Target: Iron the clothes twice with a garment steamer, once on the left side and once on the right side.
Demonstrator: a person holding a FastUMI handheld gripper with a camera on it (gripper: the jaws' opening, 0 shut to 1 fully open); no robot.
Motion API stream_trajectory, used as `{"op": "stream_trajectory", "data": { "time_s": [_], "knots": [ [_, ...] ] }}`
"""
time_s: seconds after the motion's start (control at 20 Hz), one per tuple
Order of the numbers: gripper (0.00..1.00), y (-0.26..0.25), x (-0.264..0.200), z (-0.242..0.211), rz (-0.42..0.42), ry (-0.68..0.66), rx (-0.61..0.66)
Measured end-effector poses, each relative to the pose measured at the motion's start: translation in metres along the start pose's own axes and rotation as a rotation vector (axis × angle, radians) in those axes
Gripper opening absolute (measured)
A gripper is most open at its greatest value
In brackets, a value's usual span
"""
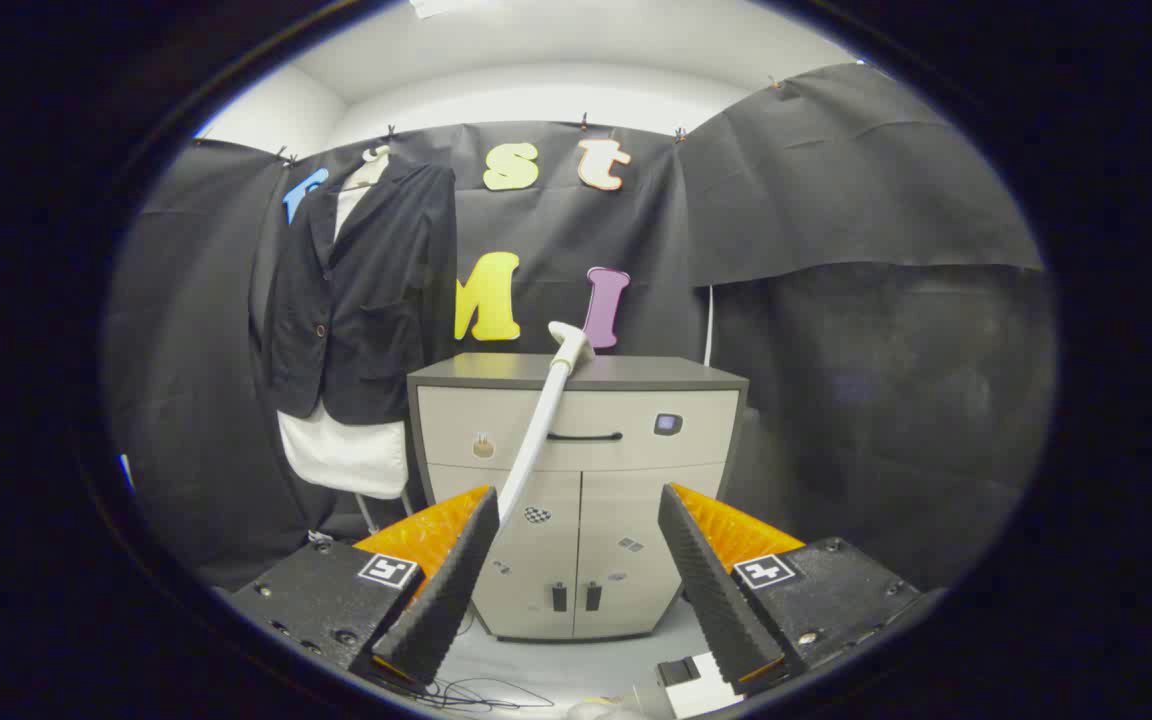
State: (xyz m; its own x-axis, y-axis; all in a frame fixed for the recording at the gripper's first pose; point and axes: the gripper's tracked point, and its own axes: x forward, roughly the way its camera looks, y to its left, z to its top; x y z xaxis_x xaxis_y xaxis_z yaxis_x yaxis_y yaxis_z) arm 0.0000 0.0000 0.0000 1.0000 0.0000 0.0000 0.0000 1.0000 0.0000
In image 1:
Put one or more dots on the beige cabinet with grey top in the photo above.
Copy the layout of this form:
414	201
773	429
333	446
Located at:
616	500

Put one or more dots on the white shirt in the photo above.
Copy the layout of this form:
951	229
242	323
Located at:
346	455

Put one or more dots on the grey clothes stand leg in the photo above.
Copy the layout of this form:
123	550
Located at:
366	512

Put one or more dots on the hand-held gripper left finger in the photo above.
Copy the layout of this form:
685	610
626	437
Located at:
451	590

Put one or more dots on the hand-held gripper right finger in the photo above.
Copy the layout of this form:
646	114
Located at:
711	590

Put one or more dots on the black backdrop cloth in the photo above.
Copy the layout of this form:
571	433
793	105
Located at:
836	200

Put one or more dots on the black suit jacket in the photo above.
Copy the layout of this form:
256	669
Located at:
366	300

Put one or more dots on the white clothes hanger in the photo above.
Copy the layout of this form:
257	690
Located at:
376	155

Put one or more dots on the white garment steamer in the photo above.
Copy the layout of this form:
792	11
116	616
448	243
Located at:
541	430

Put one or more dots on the white and black device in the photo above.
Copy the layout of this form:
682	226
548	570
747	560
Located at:
701	685

